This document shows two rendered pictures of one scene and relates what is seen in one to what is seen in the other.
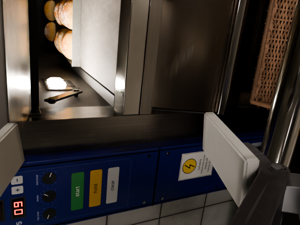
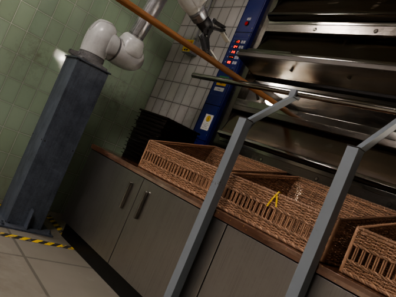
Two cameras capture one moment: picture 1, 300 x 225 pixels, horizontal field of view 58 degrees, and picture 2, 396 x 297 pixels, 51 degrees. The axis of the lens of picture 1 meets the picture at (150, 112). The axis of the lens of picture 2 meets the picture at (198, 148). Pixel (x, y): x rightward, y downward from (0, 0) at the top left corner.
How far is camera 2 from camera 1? 2.18 m
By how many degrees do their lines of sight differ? 40
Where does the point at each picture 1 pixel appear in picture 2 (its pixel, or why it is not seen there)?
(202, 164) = (205, 124)
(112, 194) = (216, 88)
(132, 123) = (233, 101)
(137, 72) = (246, 104)
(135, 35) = (256, 104)
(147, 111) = (233, 106)
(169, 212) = (197, 113)
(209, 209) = not seen: hidden behind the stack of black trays
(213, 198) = not seen: hidden behind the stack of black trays
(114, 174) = (221, 89)
